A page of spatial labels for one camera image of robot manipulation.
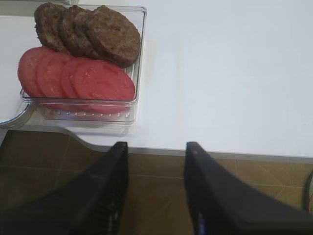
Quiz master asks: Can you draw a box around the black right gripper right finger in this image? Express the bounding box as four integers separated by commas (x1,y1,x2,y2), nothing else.
185,142,313,235

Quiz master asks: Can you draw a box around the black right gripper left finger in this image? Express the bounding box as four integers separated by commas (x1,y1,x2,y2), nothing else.
0,142,129,235

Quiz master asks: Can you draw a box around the red tomato slice front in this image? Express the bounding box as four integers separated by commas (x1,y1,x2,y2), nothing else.
72,60,135,101

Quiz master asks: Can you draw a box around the red tomato slice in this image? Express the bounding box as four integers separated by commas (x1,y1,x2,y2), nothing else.
36,52,73,98
18,47,53,97
61,58,85,98
72,60,135,101

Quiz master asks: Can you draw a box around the white serving tray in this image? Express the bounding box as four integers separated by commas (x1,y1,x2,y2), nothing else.
0,103,34,129

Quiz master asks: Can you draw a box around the clear patty and tomato container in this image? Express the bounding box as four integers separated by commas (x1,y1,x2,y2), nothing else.
21,5,146,122

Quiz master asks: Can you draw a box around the red tomato slice back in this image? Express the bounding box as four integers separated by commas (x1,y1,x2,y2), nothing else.
18,47,53,97

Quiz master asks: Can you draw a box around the brown beef patty front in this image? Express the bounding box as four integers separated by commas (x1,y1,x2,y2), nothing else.
85,5,141,68

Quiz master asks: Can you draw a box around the brown beef patty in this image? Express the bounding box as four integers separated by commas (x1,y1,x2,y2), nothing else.
58,5,85,57
34,2,70,54
73,10,101,59
85,5,141,68

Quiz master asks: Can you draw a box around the brown beef patty back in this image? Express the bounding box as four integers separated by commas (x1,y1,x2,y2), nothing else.
34,2,70,54

